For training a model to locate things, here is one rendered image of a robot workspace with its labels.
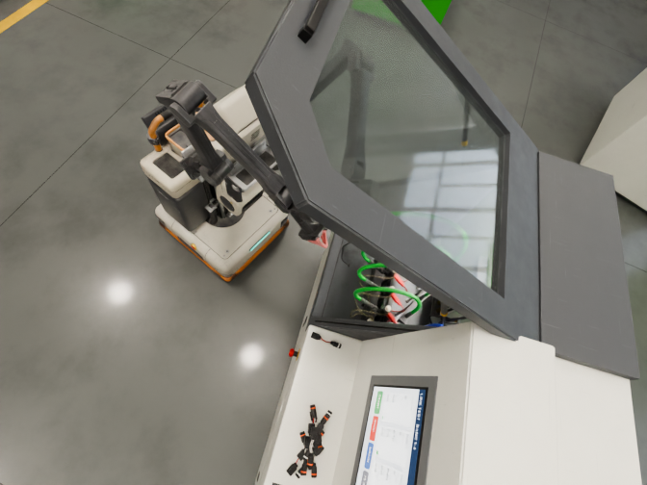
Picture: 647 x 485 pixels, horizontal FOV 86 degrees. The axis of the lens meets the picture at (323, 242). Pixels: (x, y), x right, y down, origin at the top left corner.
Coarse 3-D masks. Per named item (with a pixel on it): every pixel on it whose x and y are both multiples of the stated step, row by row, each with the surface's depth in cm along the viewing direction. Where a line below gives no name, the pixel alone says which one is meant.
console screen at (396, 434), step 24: (384, 384) 111; (408, 384) 99; (432, 384) 90; (384, 408) 105; (408, 408) 95; (432, 408) 87; (360, 432) 112; (384, 432) 101; (408, 432) 91; (360, 456) 107; (384, 456) 96; (408, 456) 88; (360, 480) 102; (384, 480) 92; (408, 480) 84
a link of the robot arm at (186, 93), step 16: (176, 80) 97; (160, 96) 94; (176, 96) 91; (192, 96) 92; (192, 112) 94; (192, 128) 106; (192, 144) 115; (208, 144) 115; (208, 160) 120; (224, 160) 128; (208, 176) 125
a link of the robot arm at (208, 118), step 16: (208, 96) 95; (176, 112) 91; (208, 112) 94; (208, 128) 96; (224, 128) 97; (224, 144) 99; (240, 144) 99; (240, 160) 102; (256, 160) 102; (256, 176) 105; (272, 176) 105; (272, 192) 106; (288, 192) 109
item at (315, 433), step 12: (312, 408) 122; (312, 420) 122; (324, 420) 121; (300, 432) 120; (312, 432) 117; (312, 444) 118; (300, 456) 117; (312, 456) 116; (288, 468) 116; (300, 468) 116; (312, 468) 116
